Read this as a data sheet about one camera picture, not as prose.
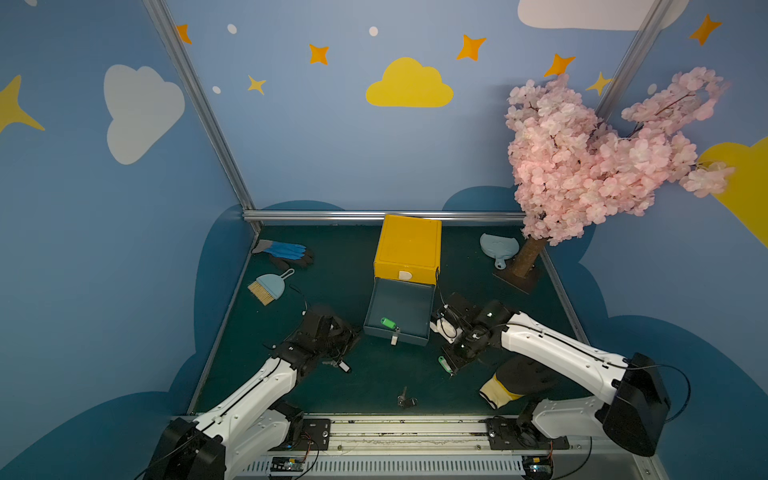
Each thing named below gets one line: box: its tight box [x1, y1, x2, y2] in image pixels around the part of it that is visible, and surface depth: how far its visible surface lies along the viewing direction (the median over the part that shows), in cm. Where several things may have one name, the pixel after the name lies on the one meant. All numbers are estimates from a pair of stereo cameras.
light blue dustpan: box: [480, 233, 520, 270], surface depth 120 cm
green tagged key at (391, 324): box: [380, 317, 401, 334], surface depth 90 cm
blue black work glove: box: [252, 239, 314, 269], surface depth 113 cm
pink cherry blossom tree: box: [505, 67, 735, 278], surface depth 67 cm
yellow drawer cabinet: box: [374, 214, 442, 285], surface depth 88 cm
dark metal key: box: [397, 386, 418, 408], surface depth 82 cm
